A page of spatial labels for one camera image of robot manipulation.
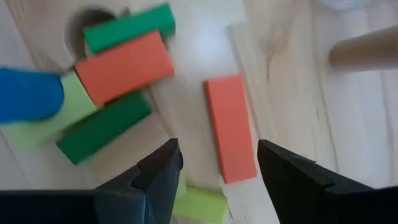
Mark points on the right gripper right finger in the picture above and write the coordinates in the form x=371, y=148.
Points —
x=292, y=186

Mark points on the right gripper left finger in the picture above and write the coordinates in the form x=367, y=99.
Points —
x=158, y=177

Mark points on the coral rectangular block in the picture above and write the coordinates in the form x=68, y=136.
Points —
x=124, y=67
x=231, y=130

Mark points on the small blue cylinder block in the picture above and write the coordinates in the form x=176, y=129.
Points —
x=28, y=95

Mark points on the natural wood cylinder block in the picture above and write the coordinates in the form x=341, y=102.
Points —
x=367, y=49

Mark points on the light green arch block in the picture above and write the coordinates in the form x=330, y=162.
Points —
x=202, y=205
x=77, y=102

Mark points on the dark green rectangular block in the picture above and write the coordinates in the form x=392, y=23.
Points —
x=102, y=127

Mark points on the natural wood arch block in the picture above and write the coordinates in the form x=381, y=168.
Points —
x=53, y=46

